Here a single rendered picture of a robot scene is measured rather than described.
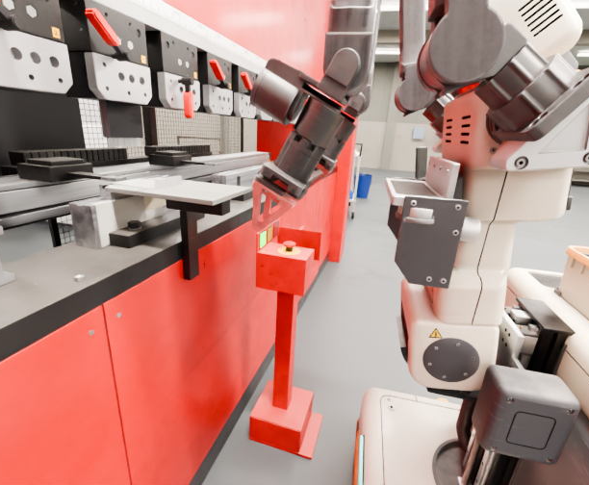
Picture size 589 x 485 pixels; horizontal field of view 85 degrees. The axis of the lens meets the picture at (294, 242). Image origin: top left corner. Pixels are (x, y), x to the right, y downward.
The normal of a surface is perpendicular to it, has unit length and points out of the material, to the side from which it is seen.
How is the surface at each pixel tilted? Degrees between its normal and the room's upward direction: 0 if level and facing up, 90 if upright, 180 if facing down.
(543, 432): 90
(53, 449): 90
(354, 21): 90
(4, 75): 90
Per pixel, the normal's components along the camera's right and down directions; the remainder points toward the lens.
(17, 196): 0.95, 0.15
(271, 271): -0.29, 0.30
